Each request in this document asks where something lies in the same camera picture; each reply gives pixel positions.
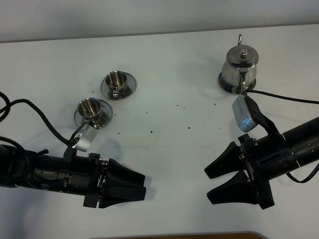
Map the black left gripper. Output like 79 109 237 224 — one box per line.
57 147 146 208

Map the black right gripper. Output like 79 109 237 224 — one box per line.
204 134 299 209

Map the stainless steel teapot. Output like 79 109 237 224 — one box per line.
221 34 259 92

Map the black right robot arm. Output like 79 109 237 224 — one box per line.
204 118 319 209

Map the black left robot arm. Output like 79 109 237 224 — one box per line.
0 140 146 209

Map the near stainless steel saucer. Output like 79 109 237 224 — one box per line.
74 99 113 130

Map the stainless steel saucer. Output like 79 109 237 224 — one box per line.
100 72 137 101
74 99 113 130

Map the near stainless steel teacup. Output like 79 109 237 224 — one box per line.
77 98 102 129

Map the stainless steel teacup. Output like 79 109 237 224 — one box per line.
77 98 102 129
105 71 128 99

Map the round steel teapot coaster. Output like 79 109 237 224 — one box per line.
218 71 257 95

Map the far stainless steel saucer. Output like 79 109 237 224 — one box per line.
100 72 137 101

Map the far stainless steel teacup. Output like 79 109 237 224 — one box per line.
105 71 128 99

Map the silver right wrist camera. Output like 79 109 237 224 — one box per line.
232 95 257 132

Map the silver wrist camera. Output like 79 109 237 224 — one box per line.
72 124 98 152
232 95 257 132

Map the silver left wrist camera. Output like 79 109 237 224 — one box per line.
72 124 98 152

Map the black right camera cable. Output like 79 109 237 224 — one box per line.
245 90 319 105

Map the black left braided cable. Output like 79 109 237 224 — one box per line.
0 91 77 147

